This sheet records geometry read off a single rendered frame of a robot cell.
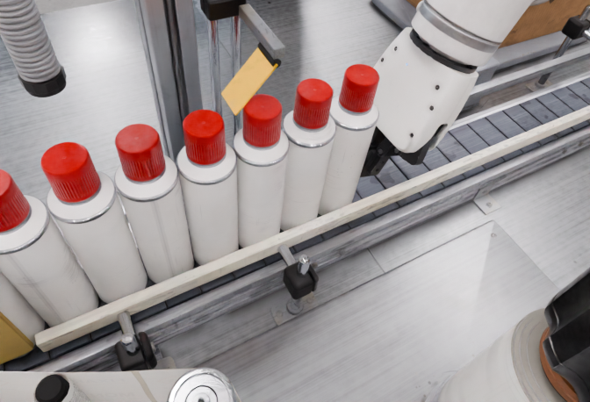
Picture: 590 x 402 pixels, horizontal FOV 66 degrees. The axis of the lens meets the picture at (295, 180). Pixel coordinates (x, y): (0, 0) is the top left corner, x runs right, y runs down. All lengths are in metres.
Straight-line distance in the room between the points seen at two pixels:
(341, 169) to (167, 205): 0.19
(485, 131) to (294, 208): 0.36
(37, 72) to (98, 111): 0.37
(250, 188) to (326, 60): 0.49
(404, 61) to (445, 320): 0.28
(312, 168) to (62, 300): 0.26
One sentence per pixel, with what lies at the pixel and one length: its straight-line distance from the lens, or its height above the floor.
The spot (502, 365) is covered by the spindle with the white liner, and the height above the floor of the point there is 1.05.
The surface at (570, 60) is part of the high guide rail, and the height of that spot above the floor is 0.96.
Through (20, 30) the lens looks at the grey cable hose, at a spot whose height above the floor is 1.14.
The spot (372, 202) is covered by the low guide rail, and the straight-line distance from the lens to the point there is 0.55.
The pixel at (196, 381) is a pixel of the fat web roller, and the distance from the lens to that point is 0.29.
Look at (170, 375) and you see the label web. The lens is 0.30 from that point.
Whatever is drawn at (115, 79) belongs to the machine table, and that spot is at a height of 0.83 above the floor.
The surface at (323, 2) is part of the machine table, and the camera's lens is 1.06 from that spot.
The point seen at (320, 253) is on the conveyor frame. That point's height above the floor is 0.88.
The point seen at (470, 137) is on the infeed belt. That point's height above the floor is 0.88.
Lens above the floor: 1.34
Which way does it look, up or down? 51 degrees down
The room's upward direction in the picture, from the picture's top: 8 degrees clockwise
